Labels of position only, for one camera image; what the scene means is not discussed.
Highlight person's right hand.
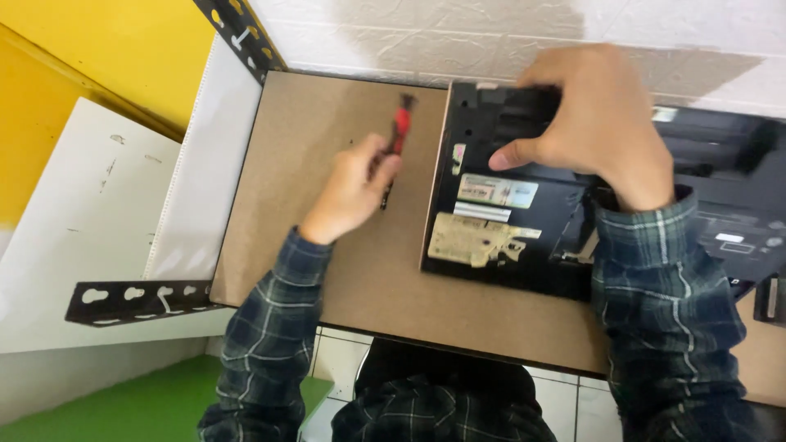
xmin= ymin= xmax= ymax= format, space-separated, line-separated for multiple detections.
xmin=488 ymin=43 xmax=676 ymax=213

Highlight person's left hand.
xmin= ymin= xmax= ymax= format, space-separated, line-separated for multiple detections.
xmin=299 ymin=133 xmax=404 ymax=246

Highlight red and black screwdriver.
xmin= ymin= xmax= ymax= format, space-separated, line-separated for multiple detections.
xmin=379 ymin=93 xmax=418 ymax=211

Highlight black laptop base with stickers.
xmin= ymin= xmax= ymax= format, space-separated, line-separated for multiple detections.
xmin=420 ymin=81 xmax=615 ymax=303

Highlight white corrugated plastic sheet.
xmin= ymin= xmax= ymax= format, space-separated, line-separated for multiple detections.
xmin=142 ymin=34 xmax=264 ymax=282

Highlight black laptop cover panel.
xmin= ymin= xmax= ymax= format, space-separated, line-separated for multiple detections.
xmin=650 ymin=104 xmax=786 ymax=298

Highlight person's plaid shirt torso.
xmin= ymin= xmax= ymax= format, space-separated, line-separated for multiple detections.
xmin=330 ymin=338 xmax=558 ymax=442

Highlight small black laptop part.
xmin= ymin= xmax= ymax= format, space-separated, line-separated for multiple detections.
xmin=753 ymin=275 xmax=786 ymax=327

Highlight white board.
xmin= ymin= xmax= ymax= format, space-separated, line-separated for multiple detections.
xmin=0 ymin=96 xmax=235 ymax=355

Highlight yellow panel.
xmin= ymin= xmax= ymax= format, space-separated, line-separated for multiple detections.
xmin=0 ymin=0 xmax=217 ymax=229

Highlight green bench top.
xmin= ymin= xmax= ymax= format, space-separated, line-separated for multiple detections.
xmin=0 ymin=354 xmax=336 ymax=442

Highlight black slotted angle steel post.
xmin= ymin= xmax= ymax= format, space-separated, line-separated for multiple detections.
xmin=193 ymin=0 xmax=289 ymax=85

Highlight black slotted angle steel rail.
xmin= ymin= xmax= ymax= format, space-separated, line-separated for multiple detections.
xmin=64 ymin=280 xmax=217 ymax=328

